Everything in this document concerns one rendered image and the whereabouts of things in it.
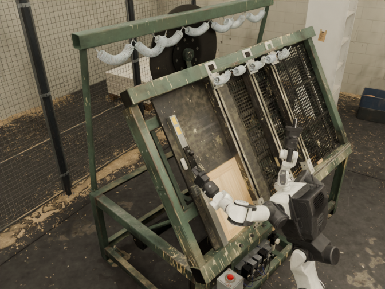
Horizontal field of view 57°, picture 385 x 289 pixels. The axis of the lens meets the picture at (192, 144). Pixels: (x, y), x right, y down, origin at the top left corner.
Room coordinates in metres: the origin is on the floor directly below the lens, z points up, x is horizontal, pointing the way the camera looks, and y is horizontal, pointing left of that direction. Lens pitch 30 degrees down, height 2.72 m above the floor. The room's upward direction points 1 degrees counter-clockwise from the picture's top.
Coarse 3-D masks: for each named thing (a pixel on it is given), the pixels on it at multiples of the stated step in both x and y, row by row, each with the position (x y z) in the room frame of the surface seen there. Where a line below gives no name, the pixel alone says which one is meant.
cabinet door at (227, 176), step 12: (216, 168) 2.09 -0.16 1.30; (228, 168) 2.14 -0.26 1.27; (216, 180) 2.03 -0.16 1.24; (228, 180) 2.09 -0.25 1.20; (240, 180) 2.14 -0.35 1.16; (228, 192) 2.03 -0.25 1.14; (240, 192) 2.08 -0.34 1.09; (252, 204) 2.08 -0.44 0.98; (228, 228) 1.86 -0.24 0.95; (240, 228) 1.91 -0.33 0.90; (228, 240) 1.80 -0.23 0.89
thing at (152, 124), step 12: (300, 72) 3.37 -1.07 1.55; (312, 96) 3.26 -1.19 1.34; (144, 120) 2.05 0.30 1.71; (156, 120) 2.09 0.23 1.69; (156, 144) 2.01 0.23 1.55; (168, 168) 1.96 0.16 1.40; (180, 192) 1.90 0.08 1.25; (180, 204) 1.86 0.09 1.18; (192, 204) 1.90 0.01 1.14; (192, 216) 1.82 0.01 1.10
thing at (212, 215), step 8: (168, 120) 2.09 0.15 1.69; (176, 120) 2.10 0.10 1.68; (176, 136) 2.04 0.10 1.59; (184, 144) 2.03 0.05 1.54; (192, 176) 1.94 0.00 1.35; (200, 192) 1.89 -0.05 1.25; (208, 200) 1.88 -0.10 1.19; (208, 208) 1.84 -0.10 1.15; (208, 216) 1.84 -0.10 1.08; (216, 216) 1.84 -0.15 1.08; (216, 224) 1.81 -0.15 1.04; (216, 232) 1.79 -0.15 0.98; (224, 232) 1.80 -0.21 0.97; (224, 240) 1.77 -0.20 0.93
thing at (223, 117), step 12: (216, 72) 2.44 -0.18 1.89; (228, 72) 2.36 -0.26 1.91; (204, 84) 2.44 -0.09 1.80; (216, 96) 2.36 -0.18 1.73; (216, 108) 2.36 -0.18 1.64; (228, 120) 2.33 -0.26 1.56; (228, 132) 2.28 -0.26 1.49; (228, 144) 2.27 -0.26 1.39; (240, 144) 2.26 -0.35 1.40; (240, 156) 2.20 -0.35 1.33; (240, 168) 2.19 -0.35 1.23; (252, 180) 2.15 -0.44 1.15; (252, 192) 2.10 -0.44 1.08
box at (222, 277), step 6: (228, 270) 1.52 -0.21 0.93; (222, 276) 1.47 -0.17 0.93; (240, 276) 1.47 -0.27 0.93; (222, 282) 1.43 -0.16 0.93; (228, 282) 1.43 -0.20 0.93; (234, 282) 1.43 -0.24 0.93; (240, 282) 1.43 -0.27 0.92; (222, 288) 1.42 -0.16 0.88; (228, 288) 1.39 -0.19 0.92; (234, 288) 1.39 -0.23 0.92; (240, 288) 1.44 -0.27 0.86
